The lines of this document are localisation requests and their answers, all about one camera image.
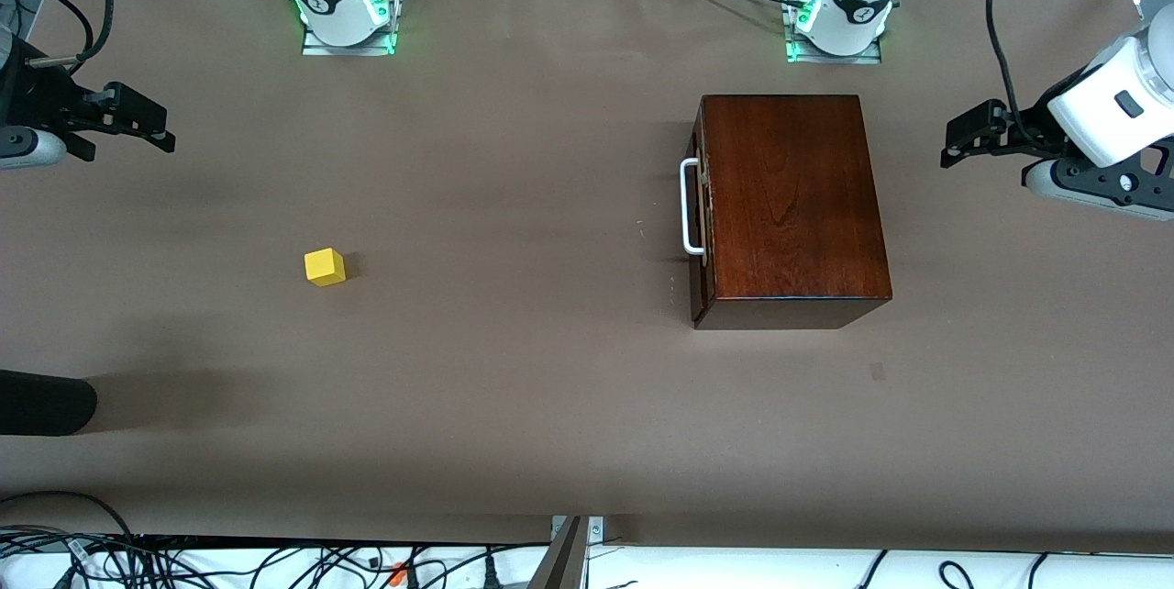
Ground white drawer handle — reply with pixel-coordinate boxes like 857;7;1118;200
680;158;707;257

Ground yellow block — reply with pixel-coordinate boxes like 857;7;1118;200
305;248;347;287

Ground black ribbed foam cylinder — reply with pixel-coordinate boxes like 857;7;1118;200
0;370;98;437

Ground light wooden drawer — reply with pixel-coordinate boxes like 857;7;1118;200
690;103;712;326

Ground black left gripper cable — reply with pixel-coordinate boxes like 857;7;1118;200
985;0;1026;127

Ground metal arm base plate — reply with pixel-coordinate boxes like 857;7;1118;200
784;0;883;65
301;0;397;56

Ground brown table cover sheet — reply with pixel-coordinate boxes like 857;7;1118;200
0;0;1174;546

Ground dark wooden cabinet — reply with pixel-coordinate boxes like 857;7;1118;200
688;94;892;330

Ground silver corner bracket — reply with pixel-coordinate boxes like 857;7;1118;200
550;516;606;562

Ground dark metal bar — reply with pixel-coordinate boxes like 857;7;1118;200
527;516;590;589

